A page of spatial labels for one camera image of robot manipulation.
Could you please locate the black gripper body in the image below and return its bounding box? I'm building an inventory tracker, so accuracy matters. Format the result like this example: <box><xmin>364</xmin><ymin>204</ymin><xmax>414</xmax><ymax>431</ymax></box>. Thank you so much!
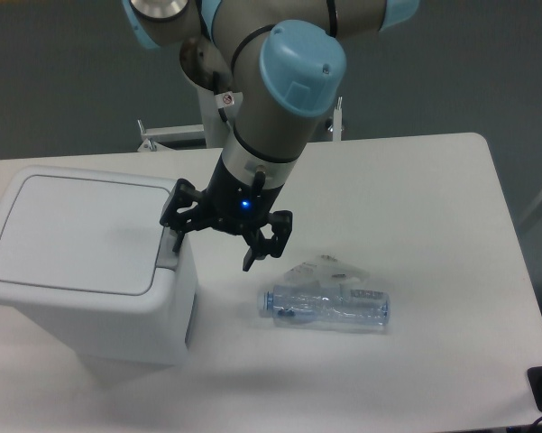
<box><xmin>198</xmin><ymin>159</ymin><xmax>289</xmax><ymax>235</ymax></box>

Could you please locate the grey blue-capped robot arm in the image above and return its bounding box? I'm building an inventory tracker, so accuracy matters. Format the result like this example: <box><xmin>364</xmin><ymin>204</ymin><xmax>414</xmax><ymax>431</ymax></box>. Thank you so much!
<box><xmin>123</xmin><ymin>1</ymin><xmax>419</xmax><ymax>270</ymax></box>

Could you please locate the clear plastic wrapper packet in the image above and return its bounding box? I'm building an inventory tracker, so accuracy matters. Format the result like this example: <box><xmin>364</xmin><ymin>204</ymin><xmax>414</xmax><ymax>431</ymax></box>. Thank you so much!
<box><xmin>282</xmin><ymin>254</ymin><xmax>370</xmax><ymax>288</ymax></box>

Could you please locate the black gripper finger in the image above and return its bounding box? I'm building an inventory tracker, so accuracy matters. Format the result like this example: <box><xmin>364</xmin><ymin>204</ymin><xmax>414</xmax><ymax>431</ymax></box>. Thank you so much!
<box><xmin>160</xmin><ymin>179</ymin><xmax>207</xmax><ymax>254</ymax></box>
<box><xmin>241</xmin><ymin>210</ymin><xmax>293</xmax><ymax>272</ymax></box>

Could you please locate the clear crushed plastic bottle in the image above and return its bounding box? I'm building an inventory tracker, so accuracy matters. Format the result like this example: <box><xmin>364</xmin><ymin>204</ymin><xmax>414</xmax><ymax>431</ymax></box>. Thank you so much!
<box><xmin>257</xmin><ymin>282</ymin><xmax>390</xmax><ymax>333</ymax></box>

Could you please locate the white plastic trash can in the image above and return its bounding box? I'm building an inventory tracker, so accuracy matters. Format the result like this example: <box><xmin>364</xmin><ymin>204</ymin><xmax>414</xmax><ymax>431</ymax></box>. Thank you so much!
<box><xmin>0</xmin><ymin>166</ymin><xmax>198</xmax><ymax>365</ymax></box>

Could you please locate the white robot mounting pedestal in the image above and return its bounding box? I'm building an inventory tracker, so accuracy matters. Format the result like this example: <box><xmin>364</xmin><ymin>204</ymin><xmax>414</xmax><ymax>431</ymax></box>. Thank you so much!
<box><xmin>136</xmin><ymin>35</ymin><xmax>346</xmax><ymax>152</ymax></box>

